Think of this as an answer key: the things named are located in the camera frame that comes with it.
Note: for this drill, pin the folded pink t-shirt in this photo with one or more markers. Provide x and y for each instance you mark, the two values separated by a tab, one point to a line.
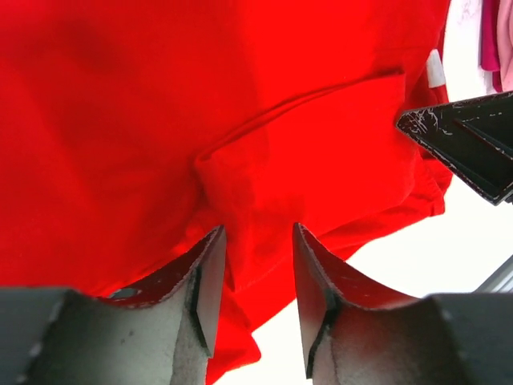
504	41

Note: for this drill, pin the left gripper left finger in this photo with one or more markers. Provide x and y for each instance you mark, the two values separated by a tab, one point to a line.
159	330

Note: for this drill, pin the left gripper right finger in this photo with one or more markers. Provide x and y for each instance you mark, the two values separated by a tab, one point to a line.
355	330

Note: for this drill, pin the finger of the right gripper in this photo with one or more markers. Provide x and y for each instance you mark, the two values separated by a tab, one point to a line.
472	137

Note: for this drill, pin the red t-shirt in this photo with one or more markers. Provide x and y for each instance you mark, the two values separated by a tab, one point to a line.
129	129

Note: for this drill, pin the aluminium rail right of table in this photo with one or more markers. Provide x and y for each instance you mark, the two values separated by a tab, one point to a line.
501	281

